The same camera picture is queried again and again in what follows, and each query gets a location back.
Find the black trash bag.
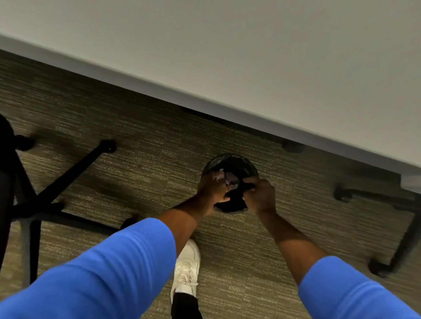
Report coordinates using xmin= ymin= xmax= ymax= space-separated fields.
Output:
xmin=213 ymin=178 xmax=258 ymax=214

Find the black trouser leg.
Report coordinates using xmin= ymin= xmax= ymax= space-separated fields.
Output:
xmin=169 ymin=291 xmax=205 ymax=319

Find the crumpled grey paper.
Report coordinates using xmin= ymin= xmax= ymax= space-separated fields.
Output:
xmin=216 ymin=168 xmax=240 ymax=192

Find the person's left forearm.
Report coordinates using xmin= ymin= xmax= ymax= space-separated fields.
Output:
xmin=0 ymin=195 xmax=210 ymax=319

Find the person's left hand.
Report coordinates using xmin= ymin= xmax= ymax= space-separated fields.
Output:
xmin=196 ymin=170 xmax=234 ymax=216

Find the black office chair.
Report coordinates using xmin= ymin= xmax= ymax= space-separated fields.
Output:
xmin=0 ymin=102 xmax=140 ymax=290

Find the black mesh wastebasket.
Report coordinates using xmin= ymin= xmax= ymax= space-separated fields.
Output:
xmin=201 ymin=152 xmax=261 ymax=215

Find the person's right hand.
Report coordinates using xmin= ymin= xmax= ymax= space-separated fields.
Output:
xmin=242 ymin=177 xmax=277 ymax=216

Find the white sneaker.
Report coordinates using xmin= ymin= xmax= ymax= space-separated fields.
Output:
xmin=168 ymin=238 xmax=203 ymax=304

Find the black table leg with casters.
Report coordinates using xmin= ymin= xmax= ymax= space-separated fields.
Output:
xmin=333 ymin=183 xmax=421 ymax=280

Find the person's right forearm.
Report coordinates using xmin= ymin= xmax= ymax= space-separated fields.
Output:
xmin=257 ymin=205 xmax=421 ymax=319

